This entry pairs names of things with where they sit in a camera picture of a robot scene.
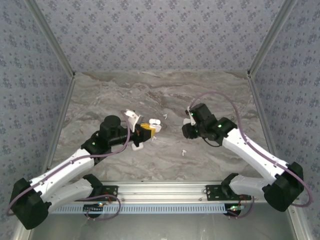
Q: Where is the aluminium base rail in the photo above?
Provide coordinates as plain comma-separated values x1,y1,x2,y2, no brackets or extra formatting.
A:
99,181,266,204

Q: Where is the white earbud charging case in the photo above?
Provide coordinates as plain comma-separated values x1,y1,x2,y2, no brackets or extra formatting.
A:
148,118,163,133
131,141,145,152

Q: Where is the grey metal base plate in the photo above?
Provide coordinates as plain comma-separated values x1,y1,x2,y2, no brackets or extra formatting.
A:
24,213,301,240

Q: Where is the black controller board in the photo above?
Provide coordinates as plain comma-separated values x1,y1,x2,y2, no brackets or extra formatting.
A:
224,203,245,217
83,203,105,215

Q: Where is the aluminium corner post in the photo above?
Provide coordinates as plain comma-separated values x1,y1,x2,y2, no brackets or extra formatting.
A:
246,0,298,78
24,0,76,78

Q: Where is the slotted grey cable duct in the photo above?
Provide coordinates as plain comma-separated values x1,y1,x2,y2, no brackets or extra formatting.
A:
49,202,241,215

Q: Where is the aluminium table side rail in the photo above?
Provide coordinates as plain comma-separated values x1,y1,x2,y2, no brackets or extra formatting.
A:
246,72,317,240
11,73,77,240

